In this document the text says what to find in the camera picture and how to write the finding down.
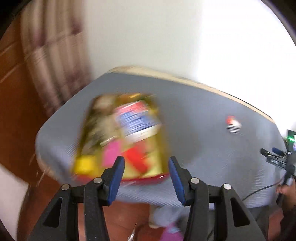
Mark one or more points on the pink block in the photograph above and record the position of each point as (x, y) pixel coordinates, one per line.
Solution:
(110, 152)

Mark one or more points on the beige patterned curtain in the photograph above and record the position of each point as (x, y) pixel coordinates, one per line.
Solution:
(54, 47)

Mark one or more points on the red gold metal tin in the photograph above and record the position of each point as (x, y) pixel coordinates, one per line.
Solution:
(145, 161)

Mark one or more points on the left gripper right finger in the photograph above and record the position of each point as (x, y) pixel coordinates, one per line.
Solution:
(233, 221)

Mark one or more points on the grey mesh mat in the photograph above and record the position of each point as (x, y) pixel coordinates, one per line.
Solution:
(194, 119)

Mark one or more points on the person's right hand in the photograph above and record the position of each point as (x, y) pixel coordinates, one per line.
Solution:
(288, 192)

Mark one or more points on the yellow block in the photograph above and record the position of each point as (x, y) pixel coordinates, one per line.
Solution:
(85, 165)

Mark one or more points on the brown wooden door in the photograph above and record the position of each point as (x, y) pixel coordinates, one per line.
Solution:
(22, 114)

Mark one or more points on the red round tape measure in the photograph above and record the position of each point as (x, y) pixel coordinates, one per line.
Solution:
(233, 125)

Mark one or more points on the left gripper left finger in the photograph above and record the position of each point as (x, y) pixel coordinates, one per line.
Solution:
(59, 220)

